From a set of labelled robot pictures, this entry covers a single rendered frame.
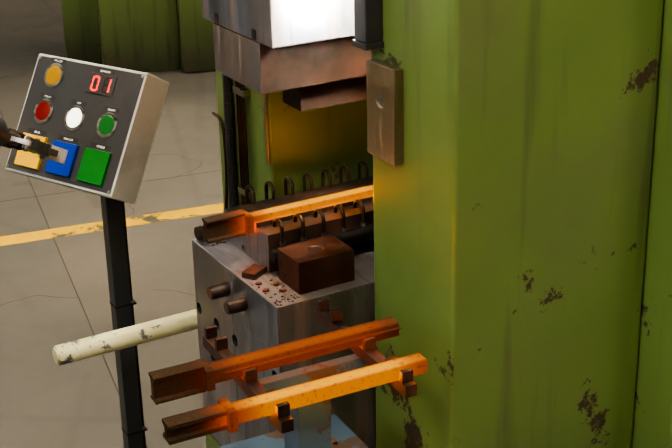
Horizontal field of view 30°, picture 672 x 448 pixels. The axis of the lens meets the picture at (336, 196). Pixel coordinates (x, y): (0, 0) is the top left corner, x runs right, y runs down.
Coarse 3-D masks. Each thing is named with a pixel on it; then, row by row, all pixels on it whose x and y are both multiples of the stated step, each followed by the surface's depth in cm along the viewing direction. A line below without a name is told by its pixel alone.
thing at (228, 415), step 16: (368, 368) 193; (384, 368) 193; (400, 368) 194; (416, 368) 195; (304, 384) 189; (320, 384) 189; (336, 384) 189; (352, 384) 190; (368, 384) 192; (224, 400) 184; (240, 400) 185; (256, 400) 185; (272, 400) 185; (288, 400) 186; (304, 400) 187; (320, 400) 189; (176, 416) 181; (192, 416) 180; (208, 416) 180; (224, 416) 183; (240, 416) 183; (256, 416) 184; (176, 432) 180; (192, 432) 181; (208, 432) 181
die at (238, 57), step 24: (216, 24) 240; (216, 48) 242; (240, 48) 232; (264, 48) 226; (288, 48) 228; (312, 48) 231; (336, 48) 233; (240, 72) 234; (264, 72) 227; (288, 72) 230; (312, 72) 232; (336, 72) 235; (360, 72) 238
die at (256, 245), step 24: (312, 192) 263; (336, 192) 259; (288, 216) 245; (312, 216) 247; (336, 216) 246; (360, 216) 248; (240, 240) 250; (264, 240) 240; (288, 240) 241; (264, 264) 242
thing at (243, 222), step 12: (348, 192) 254; (360, 192) 254; (372, 192) 255; (288, 204) 249; (300, 204) 249; (312, 204) 249; (324, 204) 250; (216, 216) 241; (228, 216) 240; (240, 216) 241; (252, 216) 241; (264, 216) 244; (276, 216) 245; (204, 228) 240; (216, 228) 240; (228, 228) 242; (240, 228) 243; (252, 228) 242; (216, 240) 240
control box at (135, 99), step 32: (64, 64) 284; (96, 64) 279; (32, 96) 287; (64, 96) 281; (96, 96) 276; (128, 96) 272; (160, 96) 275; (32, 128) 285; (64, 128) 279; (96, 128) 274; (128, 128) 270; (128, 160) 270; (96, 192) 271; (128, 192) 272
